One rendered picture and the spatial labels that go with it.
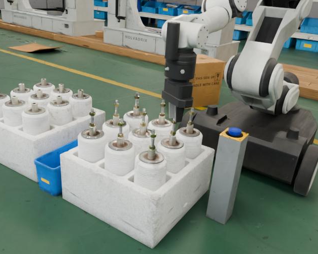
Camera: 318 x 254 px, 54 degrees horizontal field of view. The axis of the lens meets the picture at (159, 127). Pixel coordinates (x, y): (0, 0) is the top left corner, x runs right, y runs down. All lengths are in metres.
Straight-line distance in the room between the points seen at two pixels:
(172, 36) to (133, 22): 2.90
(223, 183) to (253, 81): 0.37
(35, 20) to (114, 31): 1.47
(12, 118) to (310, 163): 1.13
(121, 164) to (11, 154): 0.53
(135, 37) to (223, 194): 2.69
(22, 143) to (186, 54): 0.70
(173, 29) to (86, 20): 3.54
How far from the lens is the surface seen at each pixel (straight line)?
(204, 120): 1.38
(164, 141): 1.01
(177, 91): 0.90
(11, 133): 1.29
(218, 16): 1.02
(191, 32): 0.86
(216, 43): 3.08
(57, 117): 1.31
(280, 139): 1.30
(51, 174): 1.15
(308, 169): 1.27
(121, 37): 3.65
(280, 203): 1.29
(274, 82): 1.16
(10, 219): 1.14
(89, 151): 1.03
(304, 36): 5.45
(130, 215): 0.97
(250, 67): 1.16
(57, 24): 4.44
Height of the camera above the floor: 0.70
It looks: 24 degrees down
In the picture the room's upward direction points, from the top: 5 degrees clockwise
